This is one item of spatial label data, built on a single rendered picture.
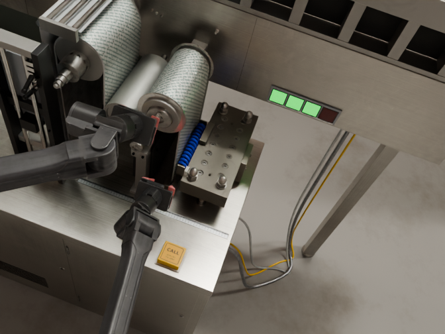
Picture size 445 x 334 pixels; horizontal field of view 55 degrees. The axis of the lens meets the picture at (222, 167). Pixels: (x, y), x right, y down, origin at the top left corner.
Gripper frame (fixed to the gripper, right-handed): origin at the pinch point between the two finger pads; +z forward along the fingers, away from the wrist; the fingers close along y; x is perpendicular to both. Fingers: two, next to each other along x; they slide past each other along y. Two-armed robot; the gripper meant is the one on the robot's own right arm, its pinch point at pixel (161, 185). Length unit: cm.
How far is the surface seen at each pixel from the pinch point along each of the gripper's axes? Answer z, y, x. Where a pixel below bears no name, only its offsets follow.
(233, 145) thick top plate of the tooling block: 25.3, 15.6, 11.7
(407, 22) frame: 11, 50, 65
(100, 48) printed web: -6.5, -24.8, 34.6
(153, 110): -4.3, -7.4, 22.8
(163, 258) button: -6.9, 8.1, -19.9
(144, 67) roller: 14.6, -18.5, 29.5
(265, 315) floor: 68, 58, -83
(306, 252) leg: 103, 72, -58
